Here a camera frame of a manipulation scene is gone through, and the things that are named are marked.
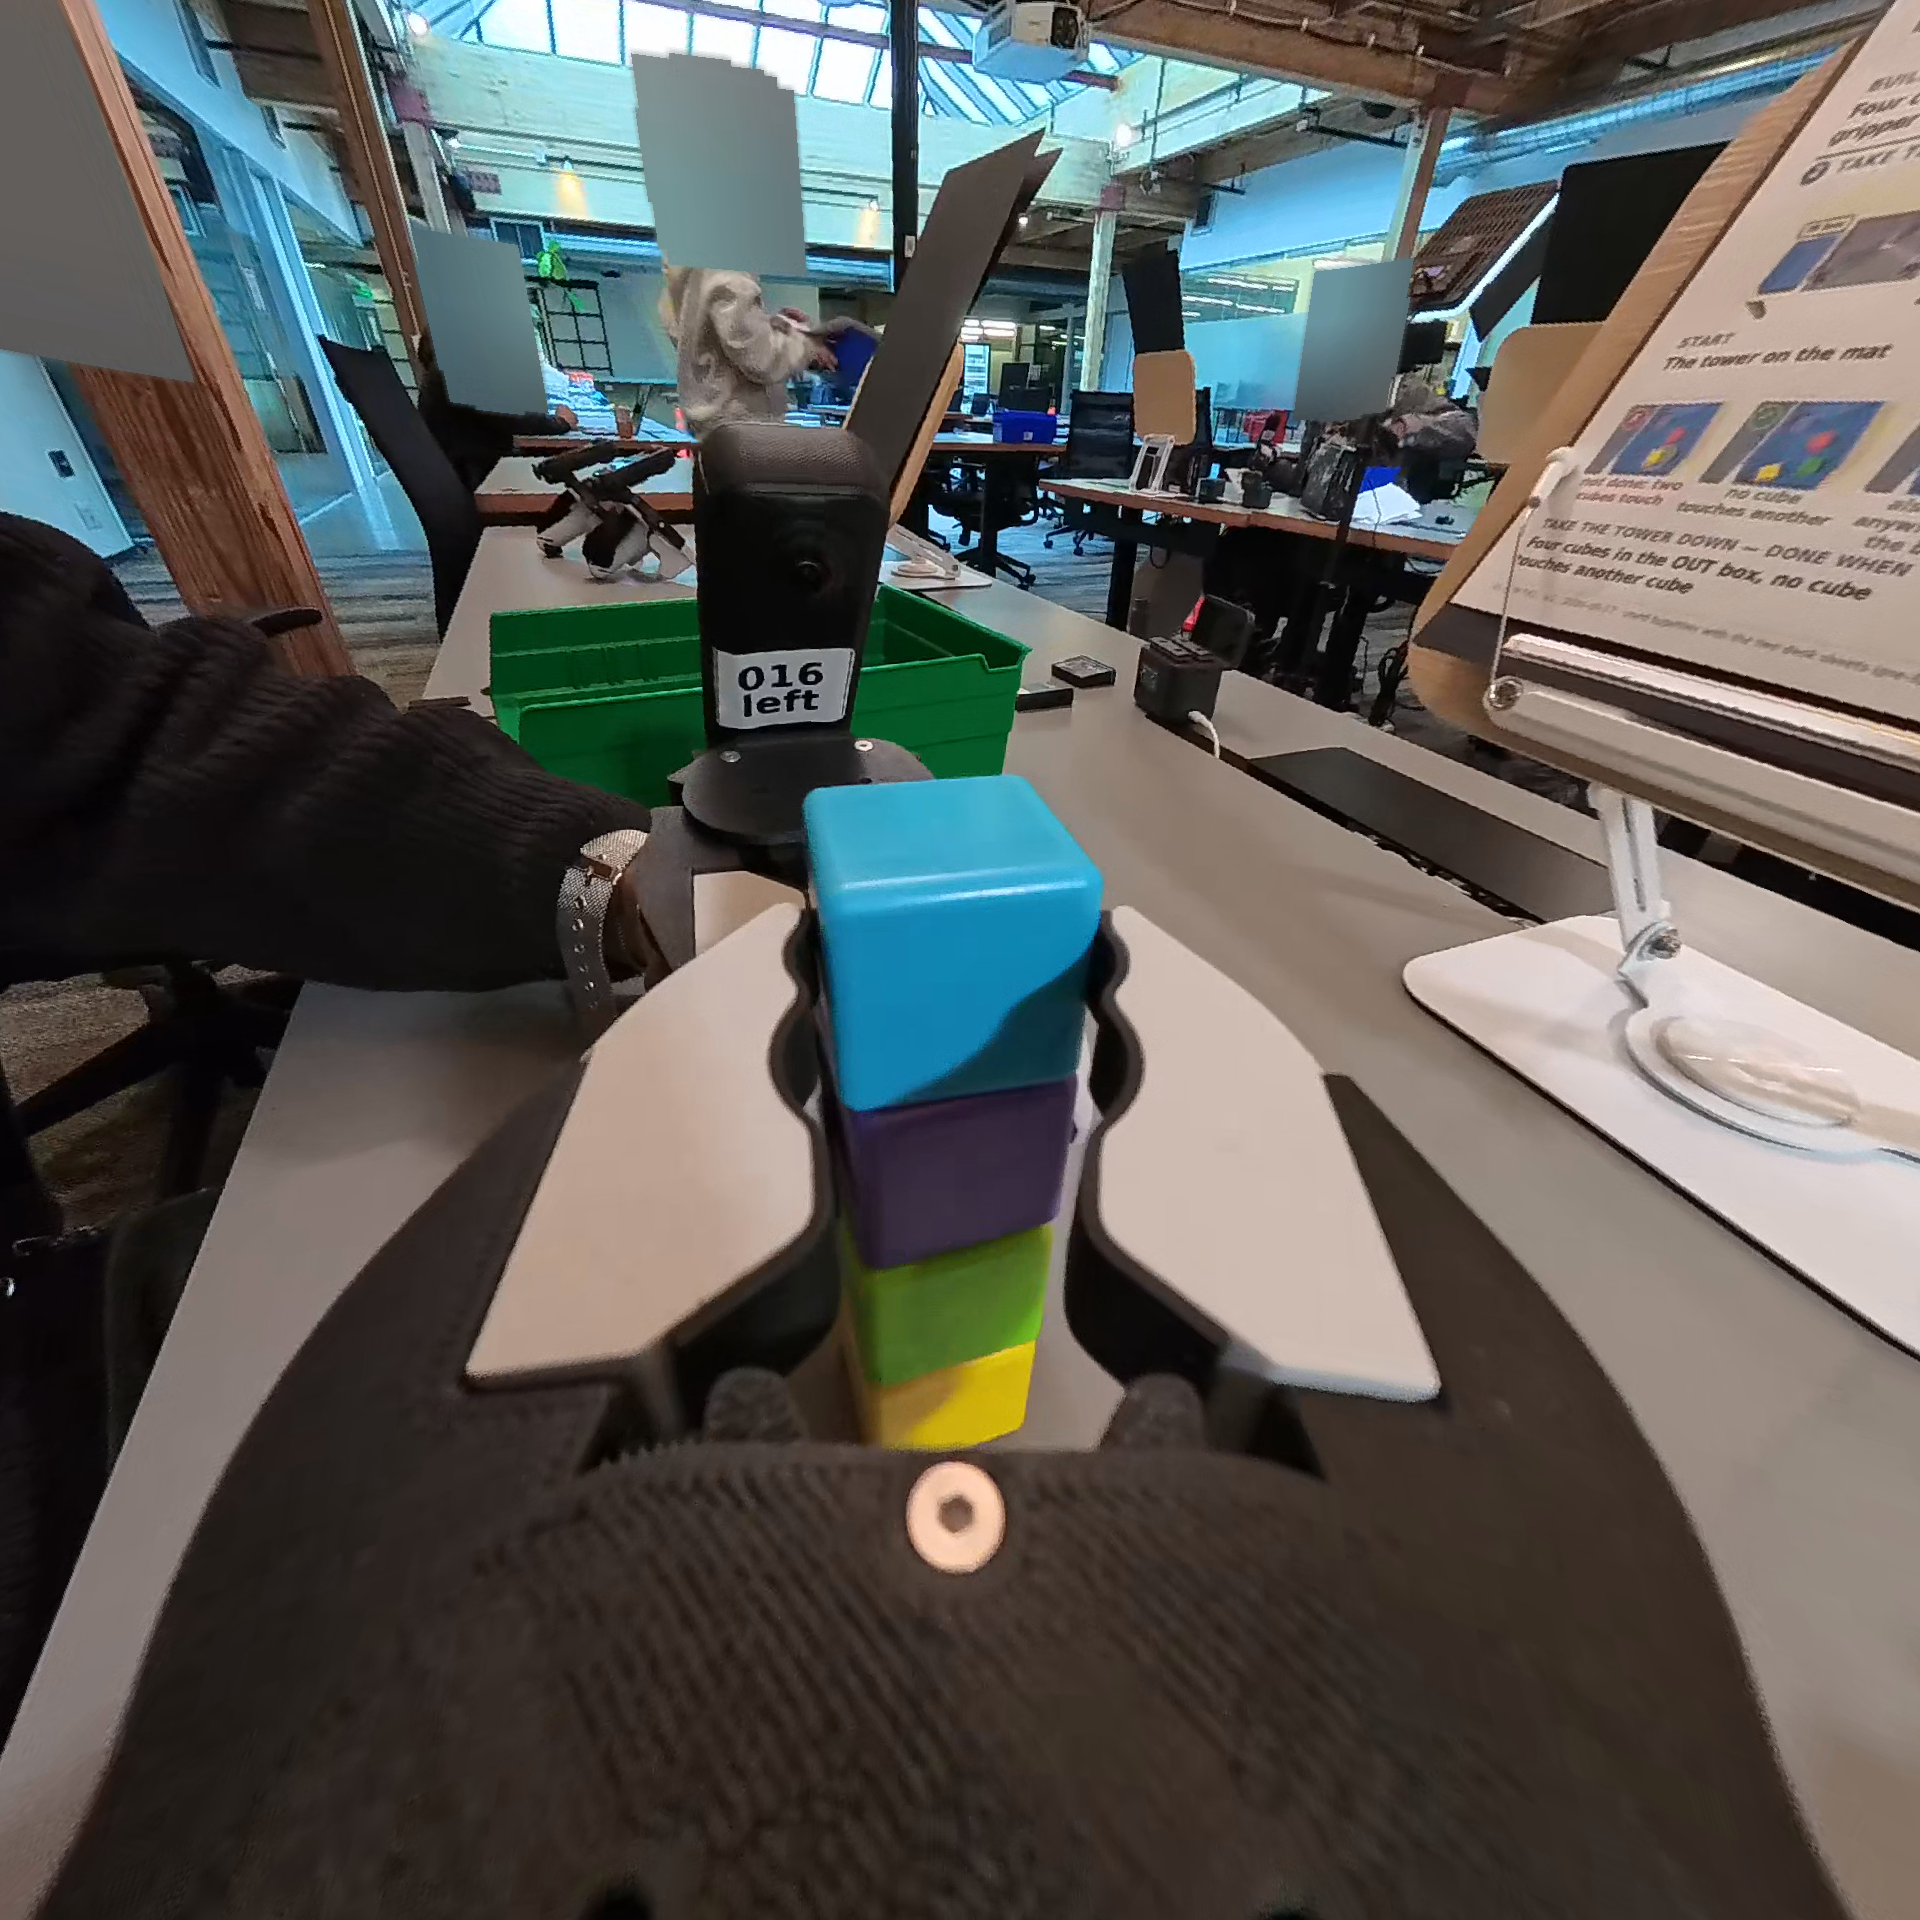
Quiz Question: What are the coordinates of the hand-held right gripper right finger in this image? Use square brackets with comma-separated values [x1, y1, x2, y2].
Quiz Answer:
[1066, 906, 1446, 1466]

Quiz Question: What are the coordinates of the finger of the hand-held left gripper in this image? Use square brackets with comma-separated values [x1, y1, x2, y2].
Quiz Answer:
[692, 874, 816, 964]

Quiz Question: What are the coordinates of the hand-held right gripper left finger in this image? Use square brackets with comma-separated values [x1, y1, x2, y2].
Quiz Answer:
[464, 900, 842, 1450]

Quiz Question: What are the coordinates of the blue cube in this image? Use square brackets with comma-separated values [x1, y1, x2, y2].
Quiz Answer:
[802, 775, 1106, 1113]

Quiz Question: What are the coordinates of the green plastic bin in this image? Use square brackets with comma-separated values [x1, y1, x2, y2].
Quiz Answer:
[487, 584, 1034, 812]

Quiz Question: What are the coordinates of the purple cube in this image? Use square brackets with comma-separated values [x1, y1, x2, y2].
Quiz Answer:
[824, 1050, 1081, 1274]

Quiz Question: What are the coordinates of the lime green cube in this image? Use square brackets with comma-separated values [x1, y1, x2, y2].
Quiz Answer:
[840, 1223, 1057, 1391]

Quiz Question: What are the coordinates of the yellow cube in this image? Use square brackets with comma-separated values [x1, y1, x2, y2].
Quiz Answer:
[858, 1340, 1039, 1450]

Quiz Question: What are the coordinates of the person's left forearm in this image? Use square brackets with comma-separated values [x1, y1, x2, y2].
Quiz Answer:
[0, 518, 655, 999]

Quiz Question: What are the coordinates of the grey desk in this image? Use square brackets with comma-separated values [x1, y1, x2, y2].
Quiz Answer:
[0, 608, 1920, 1920]

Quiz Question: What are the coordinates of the black desk panel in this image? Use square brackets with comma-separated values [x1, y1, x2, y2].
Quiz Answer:
[1249, 745, 1615, 922]

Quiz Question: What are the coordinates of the beige wristwatch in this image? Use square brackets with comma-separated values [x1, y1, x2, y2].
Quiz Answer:
[555, 830, 650, 1028]

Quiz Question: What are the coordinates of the wooden sign board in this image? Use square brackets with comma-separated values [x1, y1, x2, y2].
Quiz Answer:
[848, 129, 1066, 528]

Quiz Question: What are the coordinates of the black high-back chair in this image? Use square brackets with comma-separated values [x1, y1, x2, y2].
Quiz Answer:
[318, 337, 483, 640]

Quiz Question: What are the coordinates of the black power cube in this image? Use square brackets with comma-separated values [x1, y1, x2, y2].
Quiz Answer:
[1132, 634, 1233, 722]

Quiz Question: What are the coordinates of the black pole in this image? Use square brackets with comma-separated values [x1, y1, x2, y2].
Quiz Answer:
[887, 0, 921, 303]

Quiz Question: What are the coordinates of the long wooden table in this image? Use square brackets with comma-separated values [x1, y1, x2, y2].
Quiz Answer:
[1042, 479, 1480, 634]

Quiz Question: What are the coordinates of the black office chair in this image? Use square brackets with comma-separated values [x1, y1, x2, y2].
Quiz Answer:
[0, 961, 303, 1203]

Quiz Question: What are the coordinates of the wooden pillar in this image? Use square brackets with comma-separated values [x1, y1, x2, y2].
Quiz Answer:
[306, 0, 438, 354]
[60, 0, 354, 676]

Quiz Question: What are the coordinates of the white ceiling projector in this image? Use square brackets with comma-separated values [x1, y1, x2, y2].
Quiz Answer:
[972, 0, 1094, 80]

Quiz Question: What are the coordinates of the person's dark clothing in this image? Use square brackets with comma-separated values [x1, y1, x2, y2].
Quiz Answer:
[0, 1050, 168, 1729]

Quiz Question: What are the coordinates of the printed paper sheet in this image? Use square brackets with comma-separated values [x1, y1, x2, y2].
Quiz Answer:
[1448, 16, 1920, 722]

